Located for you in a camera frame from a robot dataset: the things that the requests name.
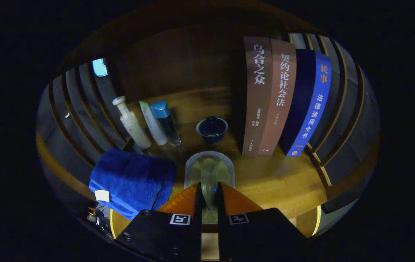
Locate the green and white tube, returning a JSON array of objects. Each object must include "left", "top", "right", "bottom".
[{"left": 139, "top": 101, "right": 168, "bottom": 146}]

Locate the yellow handled white scrub pad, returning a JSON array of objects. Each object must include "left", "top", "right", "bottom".
[{"left": 184, "top": 151, "right": 235, "bottom": 224}]

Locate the light brown book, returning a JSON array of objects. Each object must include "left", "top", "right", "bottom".
[{"left": 258, "top": 39, "right": 297, "bottom": 155}]

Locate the blue book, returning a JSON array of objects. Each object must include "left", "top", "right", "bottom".
[{"left": 279, "top": 49, "right": 332, "bottom": 157}]

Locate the teal capped bottle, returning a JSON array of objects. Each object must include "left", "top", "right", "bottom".
[{"left": 149, "top": 100, "right": 181, "bottom": 147}]

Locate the wooden cabinet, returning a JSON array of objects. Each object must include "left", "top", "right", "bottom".
[{"left": 36, "top": 0, "right": 380, "bottom": 237}]

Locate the white pump bottle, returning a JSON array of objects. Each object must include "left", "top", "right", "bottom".
[{"left": 112, "top": 96, "right": 152, "bottom": 150}]

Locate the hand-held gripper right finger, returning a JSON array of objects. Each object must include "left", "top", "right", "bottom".
[{"left": 216, "top": 182, "right": 308, "bottom": 262}]

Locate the wooden countertop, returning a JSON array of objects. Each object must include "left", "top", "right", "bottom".
[{"left": 111, "top": 87, "right": 330, "bottom": 237}]

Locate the dark brown book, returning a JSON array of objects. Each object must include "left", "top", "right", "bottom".
[{"left": 242, "top": 36, "right": 273, "bottom": 157}]

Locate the dark blue lidded teacup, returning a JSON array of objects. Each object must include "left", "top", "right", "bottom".
[{"left": 196, "top": 116, "right": 228, "bottom": 143}]

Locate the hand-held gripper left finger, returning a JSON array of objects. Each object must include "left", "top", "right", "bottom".
[{"left": 115, "top": 182, "right": 203, "bottom": 262}]

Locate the blue folded towel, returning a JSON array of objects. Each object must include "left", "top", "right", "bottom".
[{"left": 88, "top": 148, "right": 177, "bottom": 220}]

